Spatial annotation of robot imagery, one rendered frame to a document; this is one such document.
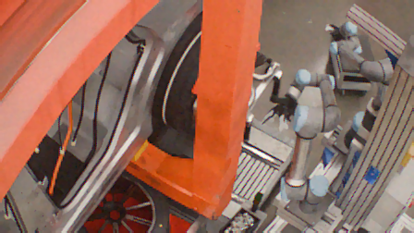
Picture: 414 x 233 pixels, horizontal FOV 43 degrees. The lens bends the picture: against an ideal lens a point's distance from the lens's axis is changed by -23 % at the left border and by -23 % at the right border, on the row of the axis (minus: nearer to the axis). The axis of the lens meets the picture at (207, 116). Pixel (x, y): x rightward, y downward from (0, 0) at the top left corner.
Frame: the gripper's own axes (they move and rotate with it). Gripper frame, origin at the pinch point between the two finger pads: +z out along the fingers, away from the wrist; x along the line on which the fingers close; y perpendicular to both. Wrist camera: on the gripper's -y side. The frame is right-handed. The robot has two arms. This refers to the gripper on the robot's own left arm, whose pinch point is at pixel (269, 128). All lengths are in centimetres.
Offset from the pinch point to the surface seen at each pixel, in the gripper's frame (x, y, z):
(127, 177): 65, -11, 61
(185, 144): 89, 29, 24
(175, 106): 39.5, -26.3, 14.7
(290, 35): 135, 91, -96
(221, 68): -46, -76, 3
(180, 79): 35, -35, 3
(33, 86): -120, -169, 47
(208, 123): -22, -50, 19
